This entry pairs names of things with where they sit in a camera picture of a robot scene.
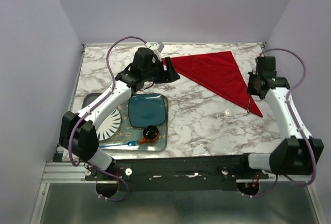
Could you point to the white blue striped plate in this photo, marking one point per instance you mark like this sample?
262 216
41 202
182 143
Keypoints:
109 126

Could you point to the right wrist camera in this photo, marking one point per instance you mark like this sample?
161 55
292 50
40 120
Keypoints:
265 63

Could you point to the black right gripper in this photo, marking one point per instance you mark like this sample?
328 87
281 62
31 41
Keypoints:
250 90

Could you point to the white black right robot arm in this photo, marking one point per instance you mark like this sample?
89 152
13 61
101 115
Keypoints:
298 151

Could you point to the blue handled utensil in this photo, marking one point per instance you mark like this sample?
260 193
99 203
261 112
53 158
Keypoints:
129 144

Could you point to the aluminium frame rail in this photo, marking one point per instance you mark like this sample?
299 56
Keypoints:
65 173

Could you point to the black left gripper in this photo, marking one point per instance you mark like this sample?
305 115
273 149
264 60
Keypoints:
170 74

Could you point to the teal square plate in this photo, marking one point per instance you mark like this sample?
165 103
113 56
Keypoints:
146 109

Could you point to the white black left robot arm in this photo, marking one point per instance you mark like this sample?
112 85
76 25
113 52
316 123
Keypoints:
78 130

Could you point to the dark metal fork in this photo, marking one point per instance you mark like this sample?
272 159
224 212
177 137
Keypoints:
249 104

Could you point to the glass rectangular tray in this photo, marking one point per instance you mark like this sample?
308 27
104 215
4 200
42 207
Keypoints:
128 133

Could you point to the brown ceramic cup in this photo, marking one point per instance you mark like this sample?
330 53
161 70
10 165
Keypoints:
150 135

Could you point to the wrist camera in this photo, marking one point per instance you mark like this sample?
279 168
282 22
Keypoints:
265 63
157 47

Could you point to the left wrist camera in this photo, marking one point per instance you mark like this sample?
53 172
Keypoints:
157 47

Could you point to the black mounting base plate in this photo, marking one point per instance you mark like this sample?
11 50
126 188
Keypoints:
185 173

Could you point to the red cloth napkin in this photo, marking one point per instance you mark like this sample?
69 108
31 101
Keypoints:
219 73

